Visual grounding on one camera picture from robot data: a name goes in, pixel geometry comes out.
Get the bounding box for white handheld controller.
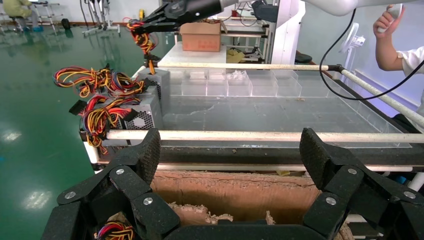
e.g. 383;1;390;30
377;3;404;34

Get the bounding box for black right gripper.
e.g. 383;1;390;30
134;0;222;35

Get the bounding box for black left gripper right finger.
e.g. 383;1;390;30
299;127;424;240

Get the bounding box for white pipe leg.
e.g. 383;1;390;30
84;142;105;175
407;172;424;193

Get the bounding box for clear acrylic compartment tray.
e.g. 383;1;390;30
162;67;412;148

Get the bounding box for yellow cloth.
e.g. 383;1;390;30
226;48;246;64

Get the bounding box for white shelf rack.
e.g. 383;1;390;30
220;14;271;64

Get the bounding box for blue plastic item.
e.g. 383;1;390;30
392;174;410;186

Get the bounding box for white machine column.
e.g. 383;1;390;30
270;0;306;65

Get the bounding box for black round stool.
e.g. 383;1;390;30
294;52;313;65

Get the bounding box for black cart deck edge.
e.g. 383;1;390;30
99;144;424;167

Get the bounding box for seated person in yellow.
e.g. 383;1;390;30
1;0;44;33

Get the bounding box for person white shirt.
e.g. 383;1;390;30
397;46;424;133

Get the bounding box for white pipe rail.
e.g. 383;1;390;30
337;67;424;128
105;129;424;144
157;62;329;71
132;65;148;80
155;164;415;173

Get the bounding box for red yellow wire bundle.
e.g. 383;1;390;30
96;221;135;240

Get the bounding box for white step ladder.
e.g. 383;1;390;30
33;1;64;32

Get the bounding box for dark grey box device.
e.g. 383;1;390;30
251;0;279;23

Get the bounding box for white standing fan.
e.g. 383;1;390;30
338;22;366;72

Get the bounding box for printed brown cardboard box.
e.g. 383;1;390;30
179;19;222;53

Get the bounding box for silver power supply with wires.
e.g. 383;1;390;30
68;94;164;156
52;64;159;100
124;18;171;116

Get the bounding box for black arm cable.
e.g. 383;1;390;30
318;8;424;101

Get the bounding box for ragged brown cardboard box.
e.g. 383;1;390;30
105;170;355;240

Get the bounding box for clear plastic bag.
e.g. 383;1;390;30
227;70;250;82

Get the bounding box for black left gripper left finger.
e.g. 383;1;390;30
40;127;182;240

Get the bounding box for white equipment stand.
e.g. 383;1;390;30
81;0;122;37

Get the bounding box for person bare hand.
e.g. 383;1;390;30
373;3;403;39

